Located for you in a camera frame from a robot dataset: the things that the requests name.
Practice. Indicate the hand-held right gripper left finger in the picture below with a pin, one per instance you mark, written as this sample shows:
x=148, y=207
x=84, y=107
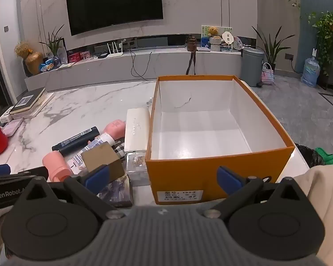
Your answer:
x=95, y=178

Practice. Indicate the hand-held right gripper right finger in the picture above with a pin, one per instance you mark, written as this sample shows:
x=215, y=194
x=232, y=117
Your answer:
x=229, y=180

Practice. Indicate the dark blue bottle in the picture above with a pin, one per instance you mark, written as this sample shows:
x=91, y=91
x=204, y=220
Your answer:
x=75, y=141

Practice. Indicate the orange cardboard box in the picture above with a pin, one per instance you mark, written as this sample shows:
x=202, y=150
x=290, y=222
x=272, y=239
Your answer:
x=183, y=177

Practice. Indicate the long white box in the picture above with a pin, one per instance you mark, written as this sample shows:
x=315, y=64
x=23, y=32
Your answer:
x=136, y=130

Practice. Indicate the pink cylindrical bottle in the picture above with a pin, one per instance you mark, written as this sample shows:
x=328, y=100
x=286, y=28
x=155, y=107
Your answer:
x=55, y=165

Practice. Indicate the gold flat box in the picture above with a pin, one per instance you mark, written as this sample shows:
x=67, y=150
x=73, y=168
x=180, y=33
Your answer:
x=100, y=155

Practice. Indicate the dark printed box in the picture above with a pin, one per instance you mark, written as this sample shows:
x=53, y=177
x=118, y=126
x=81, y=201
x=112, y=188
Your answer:
x=119, y=192

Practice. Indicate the plaid pouch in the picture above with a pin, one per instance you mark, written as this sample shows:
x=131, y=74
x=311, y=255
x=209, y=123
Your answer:
x=118, y=151

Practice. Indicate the white tube with blue print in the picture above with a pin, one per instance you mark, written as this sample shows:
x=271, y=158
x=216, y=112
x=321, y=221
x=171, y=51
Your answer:
x=100, y=141

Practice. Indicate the clear plastic box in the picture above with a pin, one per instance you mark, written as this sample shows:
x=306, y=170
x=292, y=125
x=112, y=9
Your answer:
x=136, y=165

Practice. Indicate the pink case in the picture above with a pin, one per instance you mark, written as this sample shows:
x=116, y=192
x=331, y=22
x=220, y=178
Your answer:
x=12, y=127

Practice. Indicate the small white box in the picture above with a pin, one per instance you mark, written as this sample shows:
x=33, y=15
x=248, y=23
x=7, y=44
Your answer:
x=6, y=115

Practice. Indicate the dark hardcover book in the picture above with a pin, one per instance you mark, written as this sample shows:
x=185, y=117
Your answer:
x=27, y=101

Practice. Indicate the black trash bag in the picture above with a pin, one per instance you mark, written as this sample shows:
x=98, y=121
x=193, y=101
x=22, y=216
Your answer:
x=306, y=155

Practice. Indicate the green slipper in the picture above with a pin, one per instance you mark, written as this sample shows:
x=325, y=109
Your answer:
x=326, y=156

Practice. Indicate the person's beige clothing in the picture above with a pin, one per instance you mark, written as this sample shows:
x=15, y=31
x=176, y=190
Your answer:
x=327, y=207

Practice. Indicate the blue snack bag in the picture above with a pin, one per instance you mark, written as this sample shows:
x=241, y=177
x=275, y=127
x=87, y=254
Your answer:
x=46, y=66

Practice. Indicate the gold vase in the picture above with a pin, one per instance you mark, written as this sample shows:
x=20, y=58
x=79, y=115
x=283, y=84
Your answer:
x=34, y=62

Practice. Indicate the woven bag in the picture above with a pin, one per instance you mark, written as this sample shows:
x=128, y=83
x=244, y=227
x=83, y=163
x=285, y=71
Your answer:
x=267, y=75

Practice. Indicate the grey trash can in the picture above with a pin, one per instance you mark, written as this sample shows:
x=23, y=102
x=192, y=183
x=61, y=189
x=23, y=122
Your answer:
x=252, y=66

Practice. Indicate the red box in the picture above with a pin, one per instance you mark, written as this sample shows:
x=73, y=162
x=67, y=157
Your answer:
x=74, y=57

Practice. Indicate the dried yellow flowers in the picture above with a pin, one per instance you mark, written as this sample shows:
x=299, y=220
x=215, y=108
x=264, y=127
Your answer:
x=22, y=49

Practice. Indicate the pink box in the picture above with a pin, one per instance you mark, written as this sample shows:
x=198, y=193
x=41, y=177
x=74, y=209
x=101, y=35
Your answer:
x=85, y=55

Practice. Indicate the white router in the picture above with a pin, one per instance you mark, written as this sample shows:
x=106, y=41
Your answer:
x=114, y=54

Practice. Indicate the potted long-leaf plant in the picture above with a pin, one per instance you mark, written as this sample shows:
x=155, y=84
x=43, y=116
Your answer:
x=54, y=43

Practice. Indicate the water jug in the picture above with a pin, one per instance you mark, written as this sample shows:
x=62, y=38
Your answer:
x=310, y=73

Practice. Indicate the tall leafy floor plant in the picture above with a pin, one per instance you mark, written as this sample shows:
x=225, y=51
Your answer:
x=272, y=50

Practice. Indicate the photo board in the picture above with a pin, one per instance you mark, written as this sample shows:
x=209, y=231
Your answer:
x=206, y=41

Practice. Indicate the round white fan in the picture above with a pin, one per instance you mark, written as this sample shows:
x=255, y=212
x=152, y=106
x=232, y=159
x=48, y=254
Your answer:
x=227, y=38

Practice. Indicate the teddy bear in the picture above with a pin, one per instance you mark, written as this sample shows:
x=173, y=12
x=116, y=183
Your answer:
x=213, y=32

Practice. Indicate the potted ivy plant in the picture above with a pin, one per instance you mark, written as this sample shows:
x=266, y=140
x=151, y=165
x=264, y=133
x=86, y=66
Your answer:
x=326, y=30

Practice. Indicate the black wall television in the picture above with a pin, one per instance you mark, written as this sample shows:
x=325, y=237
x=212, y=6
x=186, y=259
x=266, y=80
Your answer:
x=113, y=2

